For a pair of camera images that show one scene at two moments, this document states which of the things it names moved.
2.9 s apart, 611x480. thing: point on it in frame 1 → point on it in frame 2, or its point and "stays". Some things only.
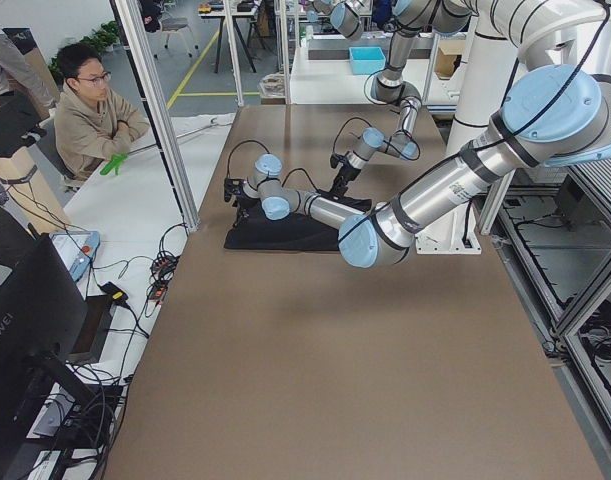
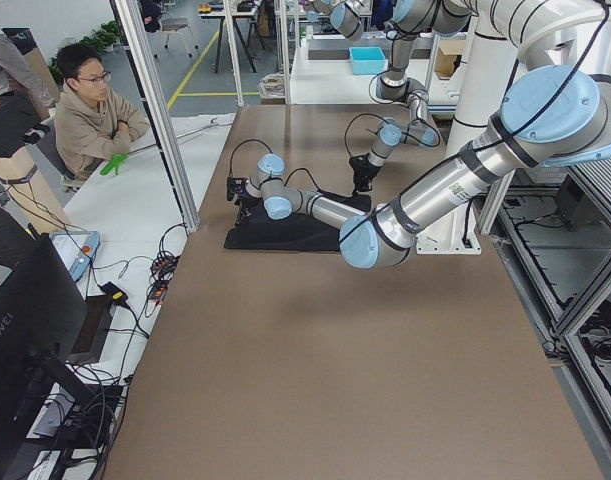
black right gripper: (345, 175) → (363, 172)
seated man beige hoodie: (91, 126) stays
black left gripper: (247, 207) stays
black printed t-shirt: (250, 228) stays
